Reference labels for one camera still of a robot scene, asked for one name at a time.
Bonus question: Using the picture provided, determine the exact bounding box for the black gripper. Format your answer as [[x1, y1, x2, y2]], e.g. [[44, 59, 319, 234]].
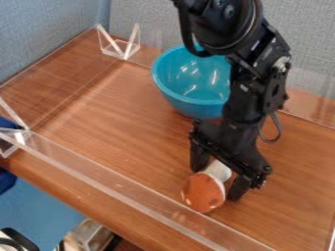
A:
[[188, 120, 272, 202]]

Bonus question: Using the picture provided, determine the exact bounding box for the brown white toy mushroom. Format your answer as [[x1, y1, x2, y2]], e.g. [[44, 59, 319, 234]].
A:
[[180, 160, 232, 213]]

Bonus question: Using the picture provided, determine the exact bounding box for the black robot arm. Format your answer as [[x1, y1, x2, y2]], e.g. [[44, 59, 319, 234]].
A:
[[169, 0, 292, 201]]

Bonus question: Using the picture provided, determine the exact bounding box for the blue plastic bowl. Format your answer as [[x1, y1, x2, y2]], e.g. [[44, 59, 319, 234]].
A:
[[152, 45, 231, 120]]

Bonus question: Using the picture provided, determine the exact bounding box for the clear acrylic front barrier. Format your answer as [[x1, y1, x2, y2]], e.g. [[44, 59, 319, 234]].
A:
[[1, 130, 275, 251]]

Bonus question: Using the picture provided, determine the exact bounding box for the clear acrylic barrier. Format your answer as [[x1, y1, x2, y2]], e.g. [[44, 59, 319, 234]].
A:
[[131, 26, 335, 127], [1, 130, 275, 251]]

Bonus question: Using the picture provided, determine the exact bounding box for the metal object under table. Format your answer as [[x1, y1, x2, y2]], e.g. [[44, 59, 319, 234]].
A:
[[53, 219, 115, 251]]

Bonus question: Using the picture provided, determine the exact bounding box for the clear acrylic back barrier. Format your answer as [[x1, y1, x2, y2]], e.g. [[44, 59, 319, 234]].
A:
[[131, 26, 335, 127]]

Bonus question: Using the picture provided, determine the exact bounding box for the blue cloth object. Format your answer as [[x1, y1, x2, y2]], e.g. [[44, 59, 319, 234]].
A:
[[0, 116, 21, 195]]

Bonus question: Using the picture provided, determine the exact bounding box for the black white object bottom-left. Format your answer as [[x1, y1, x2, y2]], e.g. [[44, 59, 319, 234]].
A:
[[0, 227, 40, 251]]

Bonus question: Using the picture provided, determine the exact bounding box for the black cable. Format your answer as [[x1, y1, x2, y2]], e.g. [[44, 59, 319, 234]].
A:
[[257, 111, 284, 144]]

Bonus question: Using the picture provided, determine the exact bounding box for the clear acrylic corner bracket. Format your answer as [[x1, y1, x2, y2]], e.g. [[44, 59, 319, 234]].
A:
[[96, 25, 141, 61]]

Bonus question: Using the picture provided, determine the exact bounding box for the clear acrylic left bracket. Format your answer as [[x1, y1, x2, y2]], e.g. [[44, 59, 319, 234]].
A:
[[0, 97, 31, 158]]

